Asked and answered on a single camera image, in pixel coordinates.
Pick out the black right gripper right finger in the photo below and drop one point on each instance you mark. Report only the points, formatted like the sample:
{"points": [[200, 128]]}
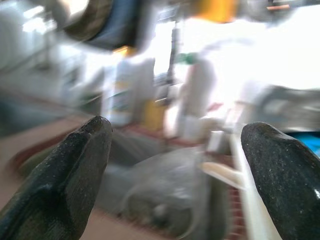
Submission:
{"points": [[285, 180]]}

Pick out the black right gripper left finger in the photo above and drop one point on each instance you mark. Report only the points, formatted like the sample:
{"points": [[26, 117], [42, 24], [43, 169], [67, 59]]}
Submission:
{"points": [[62, 175]]}

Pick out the white dish rack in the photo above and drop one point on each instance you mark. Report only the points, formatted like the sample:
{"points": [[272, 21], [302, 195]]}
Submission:
{"points": [[250, 200]]}

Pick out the blue bowl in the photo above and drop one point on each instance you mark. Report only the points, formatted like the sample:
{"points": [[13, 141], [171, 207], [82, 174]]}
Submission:
{"points": [[305, 140]]}

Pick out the wooden spatula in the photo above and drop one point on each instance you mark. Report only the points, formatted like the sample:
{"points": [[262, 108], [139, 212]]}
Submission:
{"points": [[222, 172]]}

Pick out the clear plastic bag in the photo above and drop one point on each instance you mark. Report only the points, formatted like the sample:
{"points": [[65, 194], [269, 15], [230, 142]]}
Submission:
{"points": [[165, 180]]}

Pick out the white yellow-capped detergent bottle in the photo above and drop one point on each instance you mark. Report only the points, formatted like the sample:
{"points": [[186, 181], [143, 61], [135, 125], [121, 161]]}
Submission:
{"points": [[132, 87]]}

